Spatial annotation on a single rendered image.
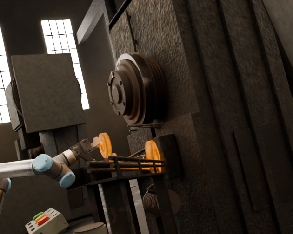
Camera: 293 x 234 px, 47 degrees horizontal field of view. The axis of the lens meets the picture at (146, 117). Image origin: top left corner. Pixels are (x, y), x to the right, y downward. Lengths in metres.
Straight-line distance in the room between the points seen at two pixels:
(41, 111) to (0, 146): 7.45
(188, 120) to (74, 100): 3.17
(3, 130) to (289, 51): 10.65
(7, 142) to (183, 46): 10.51
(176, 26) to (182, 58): 0.17
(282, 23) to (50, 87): 3.26
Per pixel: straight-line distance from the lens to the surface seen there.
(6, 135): 12.01
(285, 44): 2.21
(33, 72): 4.72
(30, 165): 1.87
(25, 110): 4.56
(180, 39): 1.81
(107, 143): 2.01
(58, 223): 1.15
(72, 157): 1.99
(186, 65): 1.78
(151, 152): 1.51
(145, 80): 1.92
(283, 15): 2.27
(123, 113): 2.02
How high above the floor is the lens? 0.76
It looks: 5 degrees up
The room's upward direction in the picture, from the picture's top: 13 degrees counter-clockwise
